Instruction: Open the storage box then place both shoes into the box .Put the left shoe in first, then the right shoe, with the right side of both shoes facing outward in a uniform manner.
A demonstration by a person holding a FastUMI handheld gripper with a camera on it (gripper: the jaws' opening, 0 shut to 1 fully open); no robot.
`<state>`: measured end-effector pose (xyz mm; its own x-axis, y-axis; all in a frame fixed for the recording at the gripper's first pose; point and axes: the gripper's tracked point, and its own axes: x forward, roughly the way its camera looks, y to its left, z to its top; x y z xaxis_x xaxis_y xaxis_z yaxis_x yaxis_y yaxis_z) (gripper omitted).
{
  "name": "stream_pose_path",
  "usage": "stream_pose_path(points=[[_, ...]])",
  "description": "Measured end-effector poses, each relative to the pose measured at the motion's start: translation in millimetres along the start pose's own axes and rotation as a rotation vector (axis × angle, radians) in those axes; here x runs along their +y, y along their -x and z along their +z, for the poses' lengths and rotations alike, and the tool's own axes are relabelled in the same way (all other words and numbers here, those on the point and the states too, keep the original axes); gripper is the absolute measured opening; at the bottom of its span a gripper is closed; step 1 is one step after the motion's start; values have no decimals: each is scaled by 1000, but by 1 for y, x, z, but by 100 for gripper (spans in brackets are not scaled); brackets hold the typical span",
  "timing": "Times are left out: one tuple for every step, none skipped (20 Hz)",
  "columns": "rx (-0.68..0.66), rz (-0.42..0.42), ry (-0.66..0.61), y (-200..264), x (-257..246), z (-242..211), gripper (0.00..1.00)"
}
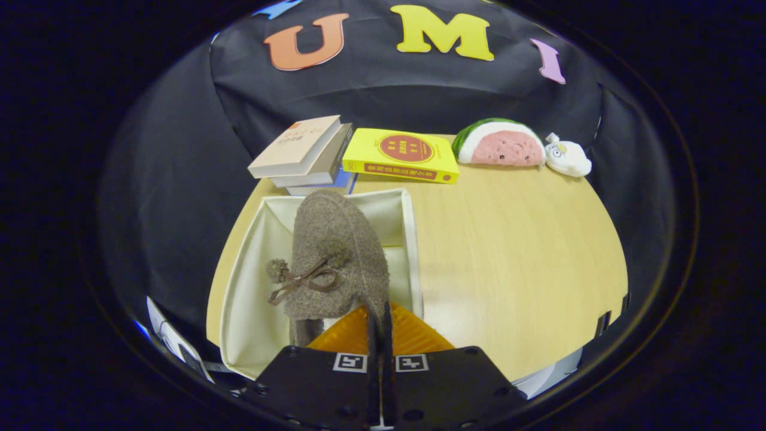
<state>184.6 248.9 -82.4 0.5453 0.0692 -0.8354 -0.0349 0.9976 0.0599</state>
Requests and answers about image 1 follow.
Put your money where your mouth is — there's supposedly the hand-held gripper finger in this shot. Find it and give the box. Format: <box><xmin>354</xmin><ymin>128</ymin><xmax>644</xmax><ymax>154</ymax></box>
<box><xmin>254</xmin><ymin>302</ymin><xmax>384</xmax><ymax>429</ymax></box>
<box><xmin>381</xmin><ymin>301</ymin><xmax>527</xmax><ymax>429</ymax></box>

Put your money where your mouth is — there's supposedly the cream fabric storage box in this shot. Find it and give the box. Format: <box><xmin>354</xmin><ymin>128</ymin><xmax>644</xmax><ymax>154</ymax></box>
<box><xmin>220</xmin><ymin>188</ymin><xmax>424</xmax><ymax>380</ymax></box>

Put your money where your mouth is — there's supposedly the brown fuzzy shoe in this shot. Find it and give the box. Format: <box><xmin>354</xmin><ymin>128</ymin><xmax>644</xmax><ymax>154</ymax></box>
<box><xmin>266</xmin><ymin>189</ymin><xmax>391</xmax><ymax>348</ymax></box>

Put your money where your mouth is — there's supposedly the white sheet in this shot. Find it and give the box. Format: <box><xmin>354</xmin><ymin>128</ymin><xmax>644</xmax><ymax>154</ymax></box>
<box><xmin>513</xmin><ymin>346</ymin><xmax>584</xmax><ymax>400</ymax></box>

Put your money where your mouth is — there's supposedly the blue book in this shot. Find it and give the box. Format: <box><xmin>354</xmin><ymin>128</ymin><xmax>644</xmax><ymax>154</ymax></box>
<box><xmin>286</xmin><ymin>168</ymin><xmax>358</xmax><ymax>197</ymax></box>

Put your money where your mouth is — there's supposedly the white printed paper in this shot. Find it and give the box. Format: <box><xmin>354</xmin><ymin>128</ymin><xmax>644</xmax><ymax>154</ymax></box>
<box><xmin>145</xmin><ymin>296</ymin><xmax>216</xmax><ymax>384</ymax></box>

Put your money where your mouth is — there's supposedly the grey paperback book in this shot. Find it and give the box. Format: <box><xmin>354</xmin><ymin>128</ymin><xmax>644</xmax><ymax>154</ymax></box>
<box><xmin>269</xmin><ymin>123</ymin><xmax>354</xmax><ymax>189</ymax></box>

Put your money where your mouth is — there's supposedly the yellow book with red circle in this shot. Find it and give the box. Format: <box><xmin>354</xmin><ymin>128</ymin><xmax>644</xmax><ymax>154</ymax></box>
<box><xmin>342</xmin><ymin>128</ymin><xmax>460</xmax><ymax>185</ymax></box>

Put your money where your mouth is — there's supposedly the beige paperback book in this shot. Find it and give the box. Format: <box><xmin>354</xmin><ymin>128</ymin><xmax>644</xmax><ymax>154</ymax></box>
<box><xmin>248</xmin><ymin>115</ymin><xmax>342</xmax><ymax>180</ymax></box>

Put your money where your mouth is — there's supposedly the watermelon slice plush toy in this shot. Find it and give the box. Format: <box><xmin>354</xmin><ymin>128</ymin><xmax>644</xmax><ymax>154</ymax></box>
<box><xmin>451</xmin><ymin>118</ymin><xmax>546</xmax><ymax>168</ymax></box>

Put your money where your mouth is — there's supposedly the black backdrop cloth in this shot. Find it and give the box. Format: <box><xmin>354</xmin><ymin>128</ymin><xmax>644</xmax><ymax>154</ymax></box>
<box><xmin>99</xmin><ymin>0</ymin><xmax>677</xmax><ymax>360</ymax></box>

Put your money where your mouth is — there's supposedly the white plush toy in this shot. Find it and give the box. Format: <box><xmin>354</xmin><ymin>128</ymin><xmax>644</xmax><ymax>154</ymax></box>
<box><xmin>543</xmin><ymin>132</ymin><xmax>592</xmax><ymax>178</ymax></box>

